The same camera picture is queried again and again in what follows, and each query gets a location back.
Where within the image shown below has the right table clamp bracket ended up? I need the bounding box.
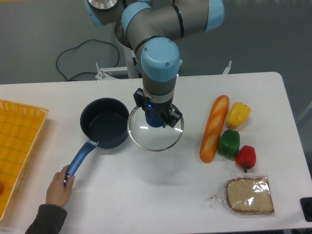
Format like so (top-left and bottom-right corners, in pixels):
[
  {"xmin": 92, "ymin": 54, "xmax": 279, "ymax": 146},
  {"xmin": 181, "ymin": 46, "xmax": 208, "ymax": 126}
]
[{"xmin": 222, "ymin": 60, "xmax": 232, "ymax": 75}]

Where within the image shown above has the person's hand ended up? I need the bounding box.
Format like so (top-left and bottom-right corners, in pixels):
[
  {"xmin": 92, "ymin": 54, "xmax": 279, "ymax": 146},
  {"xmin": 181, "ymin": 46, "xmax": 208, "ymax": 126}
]
[{"xmin": 45, "ymin": 165, "xmax": 75, "ymax": 207}]

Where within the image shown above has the wrapped bread slice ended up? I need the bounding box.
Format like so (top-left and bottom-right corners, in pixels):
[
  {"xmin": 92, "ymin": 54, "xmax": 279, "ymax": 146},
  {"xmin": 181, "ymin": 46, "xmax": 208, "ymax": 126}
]
[{"xmin": 205, "ymin": 176, "xmax": 274, "ymax": 215}]

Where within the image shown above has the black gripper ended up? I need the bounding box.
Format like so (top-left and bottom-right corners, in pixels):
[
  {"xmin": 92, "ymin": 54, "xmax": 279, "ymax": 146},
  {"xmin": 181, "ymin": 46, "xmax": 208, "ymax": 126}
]
[{"xmin": 133, "ymin": 88, "xmax": 183, "ymax": 128}]

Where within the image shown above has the glass lid blue knob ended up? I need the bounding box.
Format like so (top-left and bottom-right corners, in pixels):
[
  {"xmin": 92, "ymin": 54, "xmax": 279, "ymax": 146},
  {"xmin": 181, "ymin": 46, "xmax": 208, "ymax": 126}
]
[{"xmin": 127, "ymin": 107, "xmax": 184, "ymax": 152}]

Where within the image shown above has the yellow toy bell pepper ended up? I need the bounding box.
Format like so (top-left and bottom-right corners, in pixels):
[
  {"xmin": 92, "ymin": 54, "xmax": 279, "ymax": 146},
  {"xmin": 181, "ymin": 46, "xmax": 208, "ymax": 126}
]
[{"xmin": 226, "ymin": 102, "xmax": 251, "ymax": 129}]

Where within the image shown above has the black object at edge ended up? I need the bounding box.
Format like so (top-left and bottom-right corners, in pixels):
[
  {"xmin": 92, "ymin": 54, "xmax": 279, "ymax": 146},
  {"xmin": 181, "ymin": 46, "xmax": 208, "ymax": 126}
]
[{"xmin": 300, "ymin": 197, "xmax": 312, "ymax": 222}]

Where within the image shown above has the orange plastic basket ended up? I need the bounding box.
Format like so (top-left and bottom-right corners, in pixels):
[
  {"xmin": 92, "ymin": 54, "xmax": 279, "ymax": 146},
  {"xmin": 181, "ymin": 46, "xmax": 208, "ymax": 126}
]
[{"xmin": 0, "ymin": 99, "xmax": 49, "ymax": 220}]

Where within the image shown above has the black cable on floor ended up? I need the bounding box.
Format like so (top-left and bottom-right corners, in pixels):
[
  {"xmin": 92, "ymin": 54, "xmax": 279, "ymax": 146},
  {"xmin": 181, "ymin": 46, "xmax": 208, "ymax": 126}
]
[{"xmin": 56, "ymin": 39, "xmax": 120, "ymax": 82}]

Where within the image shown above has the red toy bell pepper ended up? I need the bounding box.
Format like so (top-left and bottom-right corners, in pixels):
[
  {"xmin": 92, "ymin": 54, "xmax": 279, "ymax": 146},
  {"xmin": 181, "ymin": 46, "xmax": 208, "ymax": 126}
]
[{"xmin": 235, "ymin": 145, "xmax": 256, "ymax": 173}]

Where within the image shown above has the green toy bell pepper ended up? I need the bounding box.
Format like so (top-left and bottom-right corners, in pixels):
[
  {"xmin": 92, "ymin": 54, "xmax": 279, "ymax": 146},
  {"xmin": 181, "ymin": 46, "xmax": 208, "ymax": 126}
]
[{"xmin": 217, "ymin": 129, "xmax": 240, "ymax": 158}]

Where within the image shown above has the toy baguette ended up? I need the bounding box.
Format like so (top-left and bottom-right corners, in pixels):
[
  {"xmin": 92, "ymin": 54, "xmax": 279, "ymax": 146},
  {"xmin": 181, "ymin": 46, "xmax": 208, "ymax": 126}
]
[{"xmin": 199, "ymin": 95, "xmax": 230, "ymax": 163}]

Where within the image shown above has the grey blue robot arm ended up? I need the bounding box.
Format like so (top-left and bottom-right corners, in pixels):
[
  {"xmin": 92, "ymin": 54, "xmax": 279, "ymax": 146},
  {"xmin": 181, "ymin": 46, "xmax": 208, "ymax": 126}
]
[{"xmin": 85, "ymin": 0, "xmax": 225, "ymax": 128}]

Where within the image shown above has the table clamp bracket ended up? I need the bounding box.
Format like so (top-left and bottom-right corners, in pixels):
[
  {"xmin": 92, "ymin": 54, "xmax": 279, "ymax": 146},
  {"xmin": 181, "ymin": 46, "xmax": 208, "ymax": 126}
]
[
  {"xmin": 222, "ymin": 60, "xmax": 232, "ymax": 75},
  {"xmin": 95, "ymin": 62, "xmax": 129, "ymax": 80}
]

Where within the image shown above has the left table clamp bracket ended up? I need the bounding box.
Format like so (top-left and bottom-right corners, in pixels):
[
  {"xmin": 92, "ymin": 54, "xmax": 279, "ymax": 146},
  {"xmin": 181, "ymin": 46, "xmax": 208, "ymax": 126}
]
[{"xmin": 95, "ymin": 62, "xmax": 129, "ymax": 80}]

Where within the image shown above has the dark saucepan blue handle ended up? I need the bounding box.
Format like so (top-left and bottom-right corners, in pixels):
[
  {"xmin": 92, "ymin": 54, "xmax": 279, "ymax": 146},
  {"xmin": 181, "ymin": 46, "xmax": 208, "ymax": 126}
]
[{"xmin": 64, "ymin": 97, "xmax": 129, "ymax": 185}]

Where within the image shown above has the dark grey sleeve forearm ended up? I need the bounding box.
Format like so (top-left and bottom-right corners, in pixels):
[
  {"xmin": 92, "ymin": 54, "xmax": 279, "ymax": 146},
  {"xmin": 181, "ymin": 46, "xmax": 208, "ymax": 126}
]
[{"xmin": 25, "ymin": 204, "xmax": 67, "ymax": 234}]

